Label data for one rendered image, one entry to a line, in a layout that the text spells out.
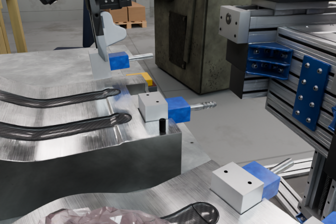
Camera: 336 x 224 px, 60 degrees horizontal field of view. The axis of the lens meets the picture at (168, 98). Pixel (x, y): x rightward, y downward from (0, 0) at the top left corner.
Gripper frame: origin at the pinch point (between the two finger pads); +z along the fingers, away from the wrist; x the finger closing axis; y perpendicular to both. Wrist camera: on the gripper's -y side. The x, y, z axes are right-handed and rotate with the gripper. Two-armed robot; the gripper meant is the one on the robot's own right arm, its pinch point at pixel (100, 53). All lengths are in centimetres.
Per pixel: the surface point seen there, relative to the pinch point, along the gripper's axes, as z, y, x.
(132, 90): 7.6, 4.7, -4.6
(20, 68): 9, -24, 44
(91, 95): 6.6, -3.3, -6.1
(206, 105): 8.0, 14.8, -18.4
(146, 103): 4.9, 4.4, -19.8
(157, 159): 12.0, 4.0, -24.6
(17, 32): 22, -69, 315
